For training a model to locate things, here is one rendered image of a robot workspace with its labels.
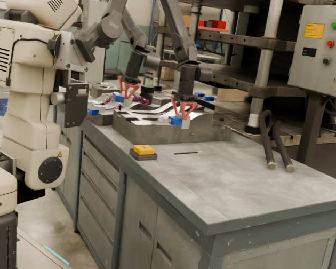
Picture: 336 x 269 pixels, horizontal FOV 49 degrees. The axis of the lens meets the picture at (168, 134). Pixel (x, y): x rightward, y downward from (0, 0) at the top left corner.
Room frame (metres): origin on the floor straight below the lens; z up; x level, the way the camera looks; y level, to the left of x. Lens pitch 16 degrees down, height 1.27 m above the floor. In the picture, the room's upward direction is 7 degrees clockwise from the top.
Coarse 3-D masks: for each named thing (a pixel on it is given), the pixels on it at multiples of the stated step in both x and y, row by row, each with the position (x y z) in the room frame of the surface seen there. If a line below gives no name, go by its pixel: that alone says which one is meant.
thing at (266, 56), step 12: (276, 0) 1.93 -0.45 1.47; (276, 12) 1.93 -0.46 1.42; (276, 24) 1.93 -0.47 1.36; (156, 48) 2.94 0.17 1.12; (228, 48) 3.28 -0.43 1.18; (228, 60) 3.28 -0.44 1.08; (264, 60) 1.93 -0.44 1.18; (156, 72) 2.92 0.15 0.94; (264, 72) 1.93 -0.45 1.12; (156, 84) 2.92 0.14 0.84; (264, 84) 1.93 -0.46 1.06; (252, 108) 1.94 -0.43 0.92; (252, 120) 1.93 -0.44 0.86; (252, 132) 1.91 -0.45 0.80
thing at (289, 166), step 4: (276, 136) 1.61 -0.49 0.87; (276, 140) 1.58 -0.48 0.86; (280, 140) 1.57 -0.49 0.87; (276, 144) 1.56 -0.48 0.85; (280, 144) 1.53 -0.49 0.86; (280, 148) 1.50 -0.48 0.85; (284, 148) 1.49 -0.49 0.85; (280, 152) 1.48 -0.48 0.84; (284, 152) 1.46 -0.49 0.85; (284, 156) 1.43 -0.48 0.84; (288, 156) 1.42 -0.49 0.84; (284, 160) 1.41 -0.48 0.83; (288, 160) 1.39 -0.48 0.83; (284, 164) 1.39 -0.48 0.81; (288, 164) 1.36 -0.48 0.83; (292, 164) 1.36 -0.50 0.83; (288, 168) 1.35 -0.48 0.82; (292, 168) 1.35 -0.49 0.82
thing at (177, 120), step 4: (172, 116) 1.41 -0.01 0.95; (176, 116) 1.42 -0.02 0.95; (180, 116) 1.41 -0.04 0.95; (188, 116) 1.41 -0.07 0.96; (160, 120) 1.37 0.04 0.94; (164, 120) 1.38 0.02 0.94; (168, 120) 1.39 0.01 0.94; (172, 120) 1.38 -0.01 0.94; (176, 120) 1.39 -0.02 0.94; (180, 120) 1.40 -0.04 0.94; (184, 120) 1.40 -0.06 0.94; (188, 120) 1.41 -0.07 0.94; (172, 124) 1.38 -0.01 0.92; (176, 124) 1.39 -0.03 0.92; (180, 124) 1.40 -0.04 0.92; (184, 124) 1.40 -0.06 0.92; (188, 124) 1.41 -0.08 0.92; (180, 128) 1.40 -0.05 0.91; (184, 128) 1.40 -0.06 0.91; (188, 128) 1.41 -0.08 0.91
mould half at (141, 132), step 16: (128, 112) 1.64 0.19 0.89; (144, 112) 1.70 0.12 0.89; (192, 112) 1.64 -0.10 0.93; (128, 128) 1.50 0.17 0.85; (144, 128) 1.46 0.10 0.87; (160, 128) 1.50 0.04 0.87; (176, 128) 1.54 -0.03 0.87; (192, 128) 1.58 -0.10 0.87; (208, 128) 1.62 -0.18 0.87; (224, 128) 1.69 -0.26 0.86; (144, 144) 1.46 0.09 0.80
